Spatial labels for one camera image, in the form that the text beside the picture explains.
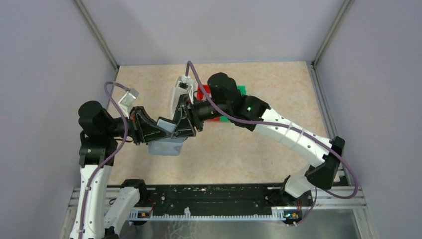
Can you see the red plastic bin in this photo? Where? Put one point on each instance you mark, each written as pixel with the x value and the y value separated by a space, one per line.
pixel 200 96

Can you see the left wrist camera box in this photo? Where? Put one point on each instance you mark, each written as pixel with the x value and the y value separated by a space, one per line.
pixel 126 102

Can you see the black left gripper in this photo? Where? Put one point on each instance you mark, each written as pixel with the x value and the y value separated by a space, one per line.
pixel 137 124

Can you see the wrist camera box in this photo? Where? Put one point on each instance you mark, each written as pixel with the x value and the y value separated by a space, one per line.
pixel 184 85
pixel 126 102

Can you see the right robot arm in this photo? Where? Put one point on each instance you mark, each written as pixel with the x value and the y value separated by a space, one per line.
pixel 222 97

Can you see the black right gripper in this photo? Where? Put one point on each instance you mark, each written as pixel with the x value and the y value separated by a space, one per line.
pixel 191 116

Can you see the green plastic bin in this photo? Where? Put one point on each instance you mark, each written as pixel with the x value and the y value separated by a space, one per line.
pixel 242 90

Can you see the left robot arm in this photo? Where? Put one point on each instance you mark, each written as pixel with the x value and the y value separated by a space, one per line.
pixel 102 137

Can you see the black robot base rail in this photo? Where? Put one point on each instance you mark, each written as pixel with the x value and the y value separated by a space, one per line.
pixel 215 202

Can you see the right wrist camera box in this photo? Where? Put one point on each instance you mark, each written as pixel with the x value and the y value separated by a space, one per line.
pixel 184 85

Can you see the grey aluminium frame rail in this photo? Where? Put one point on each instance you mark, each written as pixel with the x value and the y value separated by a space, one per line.
pixel 318 69

